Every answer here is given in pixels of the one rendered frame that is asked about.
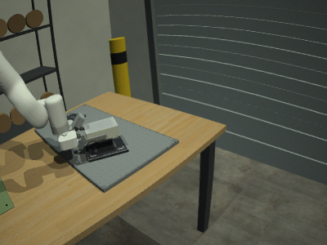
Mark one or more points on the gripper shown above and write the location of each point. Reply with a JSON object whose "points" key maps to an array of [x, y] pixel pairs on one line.
{"points": [[69, 140]]}

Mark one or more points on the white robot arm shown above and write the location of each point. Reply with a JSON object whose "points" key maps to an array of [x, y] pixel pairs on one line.
{"points": [[32, 110]]}

